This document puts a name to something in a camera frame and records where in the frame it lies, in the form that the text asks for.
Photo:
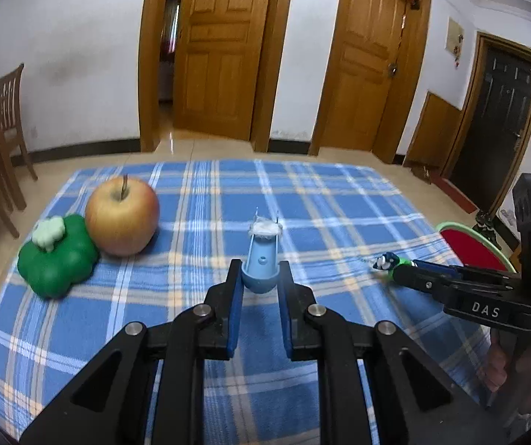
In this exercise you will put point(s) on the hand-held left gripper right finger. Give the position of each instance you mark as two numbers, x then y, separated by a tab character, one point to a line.
286	315

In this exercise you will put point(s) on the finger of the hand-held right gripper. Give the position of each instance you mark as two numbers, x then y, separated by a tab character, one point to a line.
425	282
437	269

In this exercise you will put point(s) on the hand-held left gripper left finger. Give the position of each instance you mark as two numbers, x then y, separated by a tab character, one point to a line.
233	315

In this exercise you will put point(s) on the small green toy figure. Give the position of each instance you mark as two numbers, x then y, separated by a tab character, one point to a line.
388	263

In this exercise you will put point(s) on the blue plastic scoop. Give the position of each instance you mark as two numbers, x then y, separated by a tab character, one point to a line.
260	264

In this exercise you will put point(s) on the person's right hand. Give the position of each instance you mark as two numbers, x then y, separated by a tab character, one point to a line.
496	361

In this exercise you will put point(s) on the red stool with green rim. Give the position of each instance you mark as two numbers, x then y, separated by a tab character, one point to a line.
471	245

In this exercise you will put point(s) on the pair of dark sneakers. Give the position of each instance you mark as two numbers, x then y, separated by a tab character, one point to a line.
485	223

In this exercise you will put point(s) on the red doormat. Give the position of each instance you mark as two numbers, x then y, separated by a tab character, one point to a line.
455	192

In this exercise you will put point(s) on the blue plaid tablecloth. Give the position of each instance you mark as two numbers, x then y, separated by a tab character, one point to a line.
339	222

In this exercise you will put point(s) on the black entrance door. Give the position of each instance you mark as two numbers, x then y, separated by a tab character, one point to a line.
495	139

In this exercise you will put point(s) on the leaning wooden panel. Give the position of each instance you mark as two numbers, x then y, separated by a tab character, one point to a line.
432	134

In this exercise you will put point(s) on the red yellow apple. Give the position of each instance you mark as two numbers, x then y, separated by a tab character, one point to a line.
121	218

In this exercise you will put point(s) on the green pumpkin-shaped toy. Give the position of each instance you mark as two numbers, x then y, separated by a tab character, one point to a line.
61	264

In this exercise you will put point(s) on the metal door lock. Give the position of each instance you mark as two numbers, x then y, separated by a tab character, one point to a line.
392	69

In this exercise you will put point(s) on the closed wooden panel door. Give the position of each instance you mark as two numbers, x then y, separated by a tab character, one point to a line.
362	65

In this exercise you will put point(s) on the open wooden panel door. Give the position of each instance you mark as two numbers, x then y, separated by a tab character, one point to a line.
223	55

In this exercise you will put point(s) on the wooden door frame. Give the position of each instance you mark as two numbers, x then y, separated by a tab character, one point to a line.
149	79
325	102

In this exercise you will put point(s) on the beige wall electrical box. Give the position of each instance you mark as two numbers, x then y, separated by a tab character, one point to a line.
455	35

